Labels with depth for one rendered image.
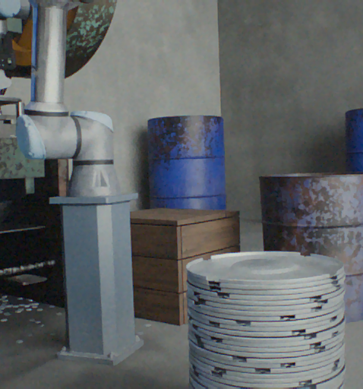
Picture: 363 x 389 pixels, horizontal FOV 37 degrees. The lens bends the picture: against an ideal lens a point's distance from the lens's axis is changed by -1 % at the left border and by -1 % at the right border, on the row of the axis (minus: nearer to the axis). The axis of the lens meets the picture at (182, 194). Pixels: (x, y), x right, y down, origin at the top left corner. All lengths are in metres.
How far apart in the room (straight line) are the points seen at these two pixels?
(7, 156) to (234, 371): 1.32
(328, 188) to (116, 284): 0.73
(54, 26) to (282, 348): 0.95
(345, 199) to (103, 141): 0.78
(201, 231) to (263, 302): 1.00
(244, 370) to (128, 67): 3.72
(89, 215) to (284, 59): 3.78
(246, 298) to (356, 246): 0.97
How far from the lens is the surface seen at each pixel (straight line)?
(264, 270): 0.98
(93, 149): 1.50
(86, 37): 2.26
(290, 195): 1.79
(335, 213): 1.78
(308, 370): 0.98
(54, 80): 1.45
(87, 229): 1.48
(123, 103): 4.38
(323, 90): 4.84
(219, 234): 1.97
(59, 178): 2.09
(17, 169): 2.05
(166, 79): 4.79
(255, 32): 5.26
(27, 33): 2.55
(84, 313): 1.54
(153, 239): 1.84
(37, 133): 1.43
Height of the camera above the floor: 0.53
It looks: 3 degrees down
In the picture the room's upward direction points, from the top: 2 degrees counter-clockwise
